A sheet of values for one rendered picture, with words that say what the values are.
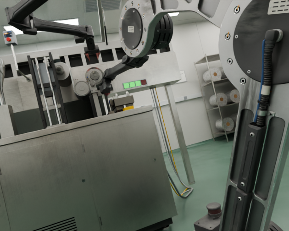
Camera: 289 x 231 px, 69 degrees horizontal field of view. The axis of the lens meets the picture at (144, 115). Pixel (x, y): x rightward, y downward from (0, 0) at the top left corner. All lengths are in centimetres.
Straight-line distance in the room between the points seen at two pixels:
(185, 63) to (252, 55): 463
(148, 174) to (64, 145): 59
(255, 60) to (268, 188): 26
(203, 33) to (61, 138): 466
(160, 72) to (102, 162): 118
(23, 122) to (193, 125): 363
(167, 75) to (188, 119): 270
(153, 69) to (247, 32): 180
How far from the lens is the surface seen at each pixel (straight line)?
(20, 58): 225
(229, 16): 50
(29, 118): 212
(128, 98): 172
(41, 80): 168
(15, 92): 218
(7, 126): 188
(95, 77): 176
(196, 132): 492
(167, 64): 229
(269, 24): 45
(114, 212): 154
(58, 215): 155
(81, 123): 142
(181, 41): 524
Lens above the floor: 79
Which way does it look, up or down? 2 degrees up
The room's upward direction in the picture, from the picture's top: 14 degrees counter-clockwise
